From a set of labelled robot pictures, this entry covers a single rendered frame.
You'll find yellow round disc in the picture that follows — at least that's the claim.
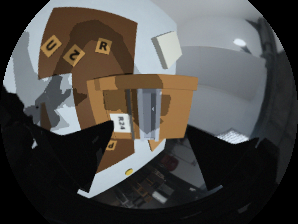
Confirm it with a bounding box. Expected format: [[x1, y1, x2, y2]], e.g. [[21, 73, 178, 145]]
[[125, 168, 133, 176]]

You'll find white paper ticket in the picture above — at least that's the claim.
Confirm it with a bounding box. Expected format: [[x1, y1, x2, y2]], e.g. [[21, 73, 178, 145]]
[[110, 113, 132, 132]]

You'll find tan letter tile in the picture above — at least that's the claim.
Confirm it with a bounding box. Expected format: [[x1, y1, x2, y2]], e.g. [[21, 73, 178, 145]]
[[63, 44, 85, 67], [94, 37, 113, 55], [40, 35, 61, 57], [105, 140, 117, 151]]

